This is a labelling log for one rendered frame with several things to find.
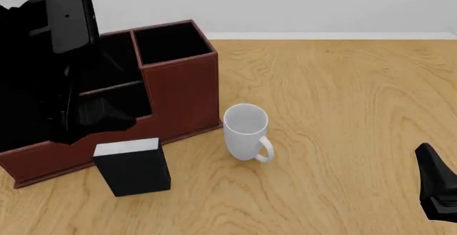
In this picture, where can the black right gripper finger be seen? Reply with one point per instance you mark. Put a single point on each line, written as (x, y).
(433, 170)

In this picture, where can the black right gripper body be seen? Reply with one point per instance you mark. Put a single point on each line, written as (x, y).
(442, 208)

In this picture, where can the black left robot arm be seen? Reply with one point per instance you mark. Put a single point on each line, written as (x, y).
(21, 85)

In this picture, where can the red-brown desk caddy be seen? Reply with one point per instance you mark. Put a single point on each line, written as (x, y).
(182, 95)

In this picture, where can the black book with white pages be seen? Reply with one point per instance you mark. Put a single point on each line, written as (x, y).
(135, 170)

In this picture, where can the white mug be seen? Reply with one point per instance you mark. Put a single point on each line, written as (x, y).
(242, 144)

